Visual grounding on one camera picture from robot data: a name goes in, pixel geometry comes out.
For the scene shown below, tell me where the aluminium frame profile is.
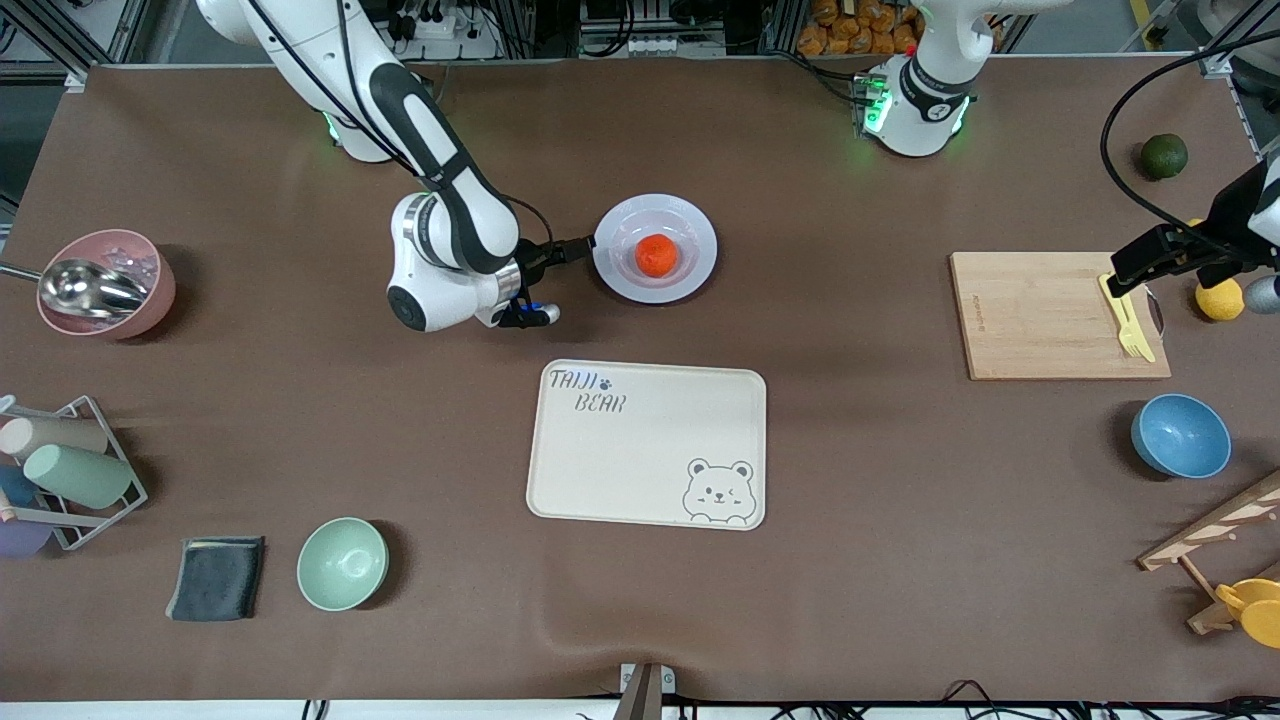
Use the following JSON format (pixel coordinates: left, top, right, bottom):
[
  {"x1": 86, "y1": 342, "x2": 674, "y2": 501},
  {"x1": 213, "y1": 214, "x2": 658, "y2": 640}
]
[{"x1": 1195, "y1": 0, "x2": 1280, "y2": 79}]

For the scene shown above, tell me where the shiny metal scoop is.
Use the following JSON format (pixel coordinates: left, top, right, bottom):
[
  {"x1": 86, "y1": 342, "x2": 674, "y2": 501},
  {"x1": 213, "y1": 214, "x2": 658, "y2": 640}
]
[{"x1": 0, "y1": 258, "x2": 151, "y2": 321}]

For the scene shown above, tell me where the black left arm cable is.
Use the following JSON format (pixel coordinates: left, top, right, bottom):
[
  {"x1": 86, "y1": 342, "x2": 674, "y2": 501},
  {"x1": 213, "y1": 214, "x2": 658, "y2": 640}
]
[{"x1": 1100, "y1": 28, "x2": 1280, "y2": 241}]

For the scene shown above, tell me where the purple cup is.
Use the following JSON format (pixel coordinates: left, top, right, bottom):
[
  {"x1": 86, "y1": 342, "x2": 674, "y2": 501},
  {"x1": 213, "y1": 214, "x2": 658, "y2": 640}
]
[{"x1": 0, "y1": 518, "x2": 53, "y2": 559}]

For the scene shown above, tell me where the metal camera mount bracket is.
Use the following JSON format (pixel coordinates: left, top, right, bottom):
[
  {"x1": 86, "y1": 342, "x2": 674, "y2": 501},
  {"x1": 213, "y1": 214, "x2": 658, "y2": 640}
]
[{"x1": 612, "y1": 662, "x2": 676, "y2": 720}]

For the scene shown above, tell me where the wooden cutting board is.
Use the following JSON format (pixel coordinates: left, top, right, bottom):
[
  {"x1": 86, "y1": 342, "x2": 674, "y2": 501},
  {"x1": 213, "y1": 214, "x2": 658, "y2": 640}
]
[{"x1": 948, "y1": 250, "x2": 1173, "y2": 382}]

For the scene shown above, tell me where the orange fruit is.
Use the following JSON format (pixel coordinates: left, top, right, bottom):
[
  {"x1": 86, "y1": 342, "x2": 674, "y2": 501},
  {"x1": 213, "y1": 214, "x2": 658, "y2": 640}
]
[{"x1": 634, "y1": 234, "x2": 680, "y2": 279}]

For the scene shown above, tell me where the mint green bowl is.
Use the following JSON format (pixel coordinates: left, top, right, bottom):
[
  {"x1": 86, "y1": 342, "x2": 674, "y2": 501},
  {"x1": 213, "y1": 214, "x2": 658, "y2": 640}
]
[{"x1": 296, "y1": 516, "x2": 390, "y2": 613}]

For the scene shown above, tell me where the cream tray with bear print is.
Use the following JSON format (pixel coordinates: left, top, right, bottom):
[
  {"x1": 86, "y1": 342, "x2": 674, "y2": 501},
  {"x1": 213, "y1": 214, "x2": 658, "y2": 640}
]
[{"x1": 525, "y1": 358, "x2": 768, "y2": 532}]

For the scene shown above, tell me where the pale lavender round plate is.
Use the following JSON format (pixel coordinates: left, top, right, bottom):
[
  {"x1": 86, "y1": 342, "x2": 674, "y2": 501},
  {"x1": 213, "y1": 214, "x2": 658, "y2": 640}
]
[{"x1": 591, "y1": 193, "x2": 719, "y2": 305}]

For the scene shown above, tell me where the blue bowl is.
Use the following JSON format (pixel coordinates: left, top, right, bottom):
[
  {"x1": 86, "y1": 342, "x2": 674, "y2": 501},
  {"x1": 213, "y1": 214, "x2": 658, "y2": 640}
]
[{"x1": 1130, "y1": 393, "x2": 1233, "y2": 480}]

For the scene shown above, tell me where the beige cup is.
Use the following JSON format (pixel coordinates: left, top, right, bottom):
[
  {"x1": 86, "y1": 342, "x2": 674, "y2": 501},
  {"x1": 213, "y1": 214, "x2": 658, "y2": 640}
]
[{"x1": 0, "y1": 415, "x2": 109, "y2": 461}]

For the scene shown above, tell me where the yellow plastic fork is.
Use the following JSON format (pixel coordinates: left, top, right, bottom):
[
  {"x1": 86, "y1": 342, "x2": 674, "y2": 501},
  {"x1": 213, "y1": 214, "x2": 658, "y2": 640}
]
[{"x1": 1100, "y1": 285, "x2": 1141, "y2": 359}]

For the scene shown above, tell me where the long white power strip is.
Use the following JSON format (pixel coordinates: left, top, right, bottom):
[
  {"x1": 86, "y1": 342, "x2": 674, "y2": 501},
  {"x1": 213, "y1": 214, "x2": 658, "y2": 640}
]
[{"x1": 622, "y1": 33, "x2": 729, "y2": 58}]

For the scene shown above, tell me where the pink bowl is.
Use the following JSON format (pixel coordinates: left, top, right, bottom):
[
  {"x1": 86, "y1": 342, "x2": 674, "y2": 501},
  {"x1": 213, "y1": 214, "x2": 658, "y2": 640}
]
[{"x1": 37, "y1": 229, "x2": 177, "y2": 341}]

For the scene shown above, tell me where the pile of orange-brown items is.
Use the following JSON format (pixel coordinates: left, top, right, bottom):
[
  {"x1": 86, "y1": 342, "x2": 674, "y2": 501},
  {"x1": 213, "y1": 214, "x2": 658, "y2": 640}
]
[{"x1": 797, "y1": 0, "x2": 926, "y2": 57}]

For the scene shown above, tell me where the white power strip with plugs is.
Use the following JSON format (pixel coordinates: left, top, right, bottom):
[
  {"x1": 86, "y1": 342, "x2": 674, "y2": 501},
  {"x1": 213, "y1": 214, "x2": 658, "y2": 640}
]
[{"x1": 395, "y1": 10, "x2": 503, "y2": 61}]

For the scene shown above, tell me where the grey wire cup rack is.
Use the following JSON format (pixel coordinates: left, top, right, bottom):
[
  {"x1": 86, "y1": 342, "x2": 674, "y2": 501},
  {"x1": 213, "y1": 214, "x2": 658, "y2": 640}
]
[{"x1": 0, "y1": 394, "x2": 150, "y2": 553}]

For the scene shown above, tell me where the dark green round fruit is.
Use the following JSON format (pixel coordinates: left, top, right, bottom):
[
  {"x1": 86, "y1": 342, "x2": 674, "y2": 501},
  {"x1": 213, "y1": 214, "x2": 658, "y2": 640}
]
[{"x1": 1140, "y1": 133, "x2": 1190, "y2": 182}]

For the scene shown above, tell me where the dark grey folded cloth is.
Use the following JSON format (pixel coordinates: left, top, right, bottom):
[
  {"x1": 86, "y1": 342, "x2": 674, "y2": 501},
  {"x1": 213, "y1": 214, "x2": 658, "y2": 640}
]
[{"x1": 165, "y1": 536, "x2": 267, "y2": 623}]

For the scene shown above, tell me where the yellow mug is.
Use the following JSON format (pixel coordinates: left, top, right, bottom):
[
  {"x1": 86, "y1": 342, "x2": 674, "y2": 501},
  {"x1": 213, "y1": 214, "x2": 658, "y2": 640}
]
[{"x1": 1215, "y1": 577, "x2": 1280, "y2": 649}]

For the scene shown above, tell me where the mint green cup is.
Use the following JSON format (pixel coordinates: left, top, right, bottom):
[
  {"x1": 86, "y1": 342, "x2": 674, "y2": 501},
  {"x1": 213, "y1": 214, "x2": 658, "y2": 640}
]
[{"x1": 22, "y1": 443, "x2": 135, "y2": 510}]

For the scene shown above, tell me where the wooden peg rack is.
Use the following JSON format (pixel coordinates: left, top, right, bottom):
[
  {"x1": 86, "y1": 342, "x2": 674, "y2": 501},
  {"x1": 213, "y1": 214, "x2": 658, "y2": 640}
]
[{"x1": 1138, "y1": 470, "x2": 1280, "y2": 636}]

